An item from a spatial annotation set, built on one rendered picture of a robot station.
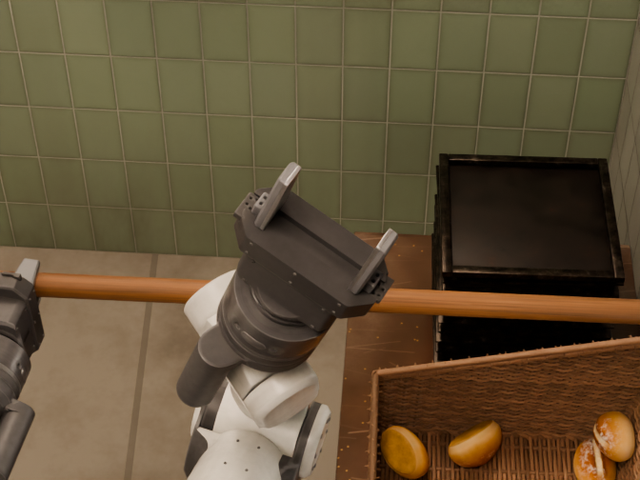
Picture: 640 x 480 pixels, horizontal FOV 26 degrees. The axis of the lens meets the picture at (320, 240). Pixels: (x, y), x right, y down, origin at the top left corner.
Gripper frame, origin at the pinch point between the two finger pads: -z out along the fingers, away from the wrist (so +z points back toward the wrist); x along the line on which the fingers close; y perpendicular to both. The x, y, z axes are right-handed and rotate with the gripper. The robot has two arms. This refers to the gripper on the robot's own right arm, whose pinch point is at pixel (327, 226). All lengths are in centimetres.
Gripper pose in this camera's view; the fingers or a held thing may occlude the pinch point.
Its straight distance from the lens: 99.8
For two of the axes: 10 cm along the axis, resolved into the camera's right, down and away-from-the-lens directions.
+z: -2.7, 4.5, 8.5
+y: 5.0, -6.9, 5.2
